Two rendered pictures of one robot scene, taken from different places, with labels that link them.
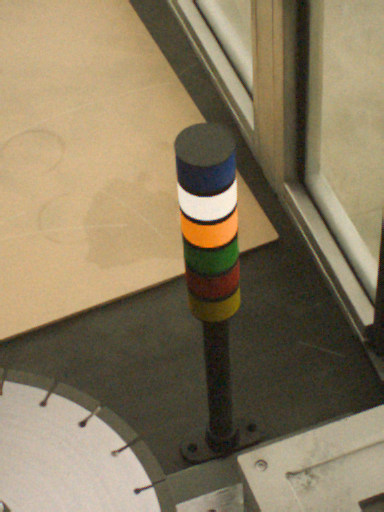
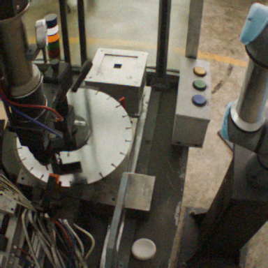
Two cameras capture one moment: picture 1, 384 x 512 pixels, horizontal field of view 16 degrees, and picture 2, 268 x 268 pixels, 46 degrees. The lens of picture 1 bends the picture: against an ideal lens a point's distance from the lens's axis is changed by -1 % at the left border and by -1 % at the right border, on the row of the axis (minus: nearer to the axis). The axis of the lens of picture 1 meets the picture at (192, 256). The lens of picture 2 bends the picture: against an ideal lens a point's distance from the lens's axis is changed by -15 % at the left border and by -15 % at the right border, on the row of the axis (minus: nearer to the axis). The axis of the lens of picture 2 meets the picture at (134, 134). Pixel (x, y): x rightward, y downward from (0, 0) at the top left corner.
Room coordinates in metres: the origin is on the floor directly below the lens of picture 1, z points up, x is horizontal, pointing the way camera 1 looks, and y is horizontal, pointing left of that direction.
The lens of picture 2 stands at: (0.08, 0.65, 1.71)
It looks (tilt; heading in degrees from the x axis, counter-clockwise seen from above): 53 degrees down; 296
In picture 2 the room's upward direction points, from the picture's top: 1 degrees clockwise
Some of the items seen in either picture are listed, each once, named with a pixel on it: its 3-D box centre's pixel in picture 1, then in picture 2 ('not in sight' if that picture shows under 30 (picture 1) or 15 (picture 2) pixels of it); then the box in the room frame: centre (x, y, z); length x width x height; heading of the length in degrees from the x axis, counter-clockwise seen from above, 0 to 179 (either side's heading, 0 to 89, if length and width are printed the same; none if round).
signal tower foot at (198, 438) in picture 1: (222, 433); not in sight; (0.69, -0.02, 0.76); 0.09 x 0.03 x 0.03; 107
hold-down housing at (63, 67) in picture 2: not in sight; (59, 95); (0.44, 0.26, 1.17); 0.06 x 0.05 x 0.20; 98
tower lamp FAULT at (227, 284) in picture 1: (212, 267); (54, 49); (0.69, -0.02, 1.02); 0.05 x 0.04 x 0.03; 17
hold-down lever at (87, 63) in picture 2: not in sight; (75, 75); (0.42, 0.22, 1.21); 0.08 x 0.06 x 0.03; 107
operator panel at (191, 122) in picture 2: not in sight; (192, 100); (0.26, -0.18, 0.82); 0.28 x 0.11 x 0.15; 107
